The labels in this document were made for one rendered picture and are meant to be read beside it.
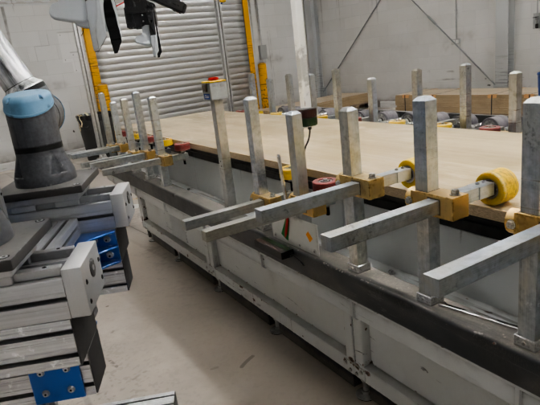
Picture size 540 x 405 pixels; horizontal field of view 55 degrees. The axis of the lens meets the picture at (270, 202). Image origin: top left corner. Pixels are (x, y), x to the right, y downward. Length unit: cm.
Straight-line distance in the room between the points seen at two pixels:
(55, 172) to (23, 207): 12
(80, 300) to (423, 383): 121
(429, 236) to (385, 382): 85
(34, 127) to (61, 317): 59
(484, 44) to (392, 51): 187
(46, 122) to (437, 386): 136
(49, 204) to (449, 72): 879
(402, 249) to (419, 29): 864
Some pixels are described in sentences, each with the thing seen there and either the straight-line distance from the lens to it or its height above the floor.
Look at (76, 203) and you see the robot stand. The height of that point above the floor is 98.
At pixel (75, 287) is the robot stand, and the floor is 96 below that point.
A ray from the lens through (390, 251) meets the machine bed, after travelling 164.
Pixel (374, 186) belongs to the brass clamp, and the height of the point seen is 95.
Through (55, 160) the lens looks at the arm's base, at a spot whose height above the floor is 110.
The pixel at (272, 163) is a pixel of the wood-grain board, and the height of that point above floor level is 89.
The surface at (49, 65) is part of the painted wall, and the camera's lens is 919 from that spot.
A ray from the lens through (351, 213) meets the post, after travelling 137.
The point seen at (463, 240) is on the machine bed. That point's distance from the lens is 143.
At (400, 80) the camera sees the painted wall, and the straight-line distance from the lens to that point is 1040.
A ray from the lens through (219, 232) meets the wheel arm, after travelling 140.
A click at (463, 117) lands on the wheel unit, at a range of 248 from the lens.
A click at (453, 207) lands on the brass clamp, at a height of 95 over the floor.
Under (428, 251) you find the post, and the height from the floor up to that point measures 83.
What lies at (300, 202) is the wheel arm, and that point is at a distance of 120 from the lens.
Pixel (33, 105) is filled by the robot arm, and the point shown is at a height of 124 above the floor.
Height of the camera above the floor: 129
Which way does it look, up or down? 16 degrees down
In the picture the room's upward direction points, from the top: 7 degrees counter-clockwise
